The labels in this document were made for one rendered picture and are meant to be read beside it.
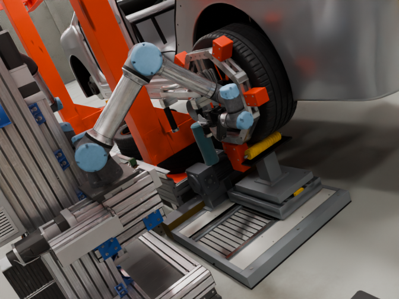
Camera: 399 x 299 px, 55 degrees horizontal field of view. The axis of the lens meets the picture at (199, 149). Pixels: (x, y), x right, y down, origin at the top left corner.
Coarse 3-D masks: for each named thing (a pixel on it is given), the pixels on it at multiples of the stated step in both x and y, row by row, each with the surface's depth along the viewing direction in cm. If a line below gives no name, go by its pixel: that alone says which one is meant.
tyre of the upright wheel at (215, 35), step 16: (224, 32) 200; (240, 32) 197; (256, 32) 197; (192, 48) 220; (240, 48) 189; (256, 48) 192; (272, 48) 194; (240, 64) 192; (256, 64) 188; (272, 64) 191; (256, 80) 188; (272, 80) 190; (288, 80) 196; (272, 96) 191; (288, 96) 198; (272, 112) 196; (288, 112) 205; (256, 128) 208; (272, 128) 205
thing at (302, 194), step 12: (312, 180) 237; (228, 192) 259; (240, 192) 256; (300, 192) 226; (312, 192) 232; (240, 204) 253; (252, 204) 240; (264, 204) 228; (276, 204) 228; (288, 204) 222; (300, 204) 227; (276, 216) 224
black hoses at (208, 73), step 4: (204, 72) 188; (208, 72) 188; (212, 72) 188; (204, 76) 187; (208, 76) 187; (212, 76) 188; (216, 76) 188; (212, 80) 186; (216, 80) 187; (220, 80) 188; (220, 84) 187
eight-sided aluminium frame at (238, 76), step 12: (192, 60) 210; (216, 60) 192; (228, 60) 192; (228, 72) 190; (240, 72) 188; (240, 84) 187; (240, 96) 191; (252, 108) 196; (216, 132) 229; (228, 132) 226; (240, 132) 207; (252, 132) 208; (240, 144) 213
